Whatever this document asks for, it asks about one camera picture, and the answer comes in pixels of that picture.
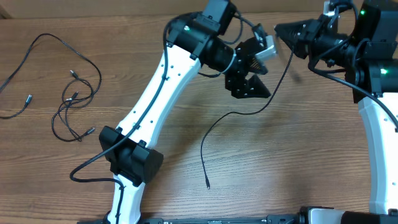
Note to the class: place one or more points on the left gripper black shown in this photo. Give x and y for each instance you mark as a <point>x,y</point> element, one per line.
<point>241,91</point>

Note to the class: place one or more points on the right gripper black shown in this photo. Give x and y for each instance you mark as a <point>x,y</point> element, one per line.
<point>306,30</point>

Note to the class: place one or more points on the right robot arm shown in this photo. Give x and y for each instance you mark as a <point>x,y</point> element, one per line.
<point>360,43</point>

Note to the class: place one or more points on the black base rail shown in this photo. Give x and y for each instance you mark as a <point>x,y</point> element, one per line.
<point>270,219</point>

